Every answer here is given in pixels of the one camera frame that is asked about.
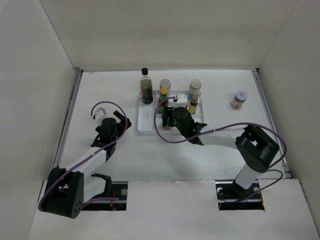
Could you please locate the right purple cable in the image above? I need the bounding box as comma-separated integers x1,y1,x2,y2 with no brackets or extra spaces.
153,95,288,201

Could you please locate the clear jar silver lid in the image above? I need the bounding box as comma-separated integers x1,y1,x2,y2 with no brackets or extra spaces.
159,79,171,97

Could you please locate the red lid sauce jar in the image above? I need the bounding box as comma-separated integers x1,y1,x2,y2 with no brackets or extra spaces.
163,125,171,131

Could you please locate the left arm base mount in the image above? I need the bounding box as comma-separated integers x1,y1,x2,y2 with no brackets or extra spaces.
82,173,129,211

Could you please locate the white granule jar blue label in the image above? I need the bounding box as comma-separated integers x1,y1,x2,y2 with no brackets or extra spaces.
187,79,202,100

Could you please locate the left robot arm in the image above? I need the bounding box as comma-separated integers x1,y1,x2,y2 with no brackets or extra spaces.
38,108,132,219

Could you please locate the green label chili sauce bottle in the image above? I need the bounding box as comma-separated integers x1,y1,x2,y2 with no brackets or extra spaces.
158,87,168,114

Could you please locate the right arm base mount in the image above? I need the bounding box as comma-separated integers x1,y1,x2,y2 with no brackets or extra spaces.
215,180,265,211

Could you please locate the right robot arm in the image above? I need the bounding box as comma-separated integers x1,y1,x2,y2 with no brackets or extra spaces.
161,107,280,198

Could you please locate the small yellow sesame oil bottle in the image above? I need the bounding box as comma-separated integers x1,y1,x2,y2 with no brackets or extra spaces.
188,95,199,115

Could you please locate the dark soy sauce bottle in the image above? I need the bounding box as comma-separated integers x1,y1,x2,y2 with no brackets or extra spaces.
140,67,153,105

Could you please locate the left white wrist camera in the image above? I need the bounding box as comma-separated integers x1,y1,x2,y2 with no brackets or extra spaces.
91,107,108,125

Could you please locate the red lid paste jar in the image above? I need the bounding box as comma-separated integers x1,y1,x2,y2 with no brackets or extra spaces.
230,90,248,109

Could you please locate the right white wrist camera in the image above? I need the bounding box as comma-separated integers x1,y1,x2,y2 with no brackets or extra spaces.
173,94,188,108

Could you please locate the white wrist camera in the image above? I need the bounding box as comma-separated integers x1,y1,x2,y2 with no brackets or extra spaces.
173,94,188,108
91,107,108,125

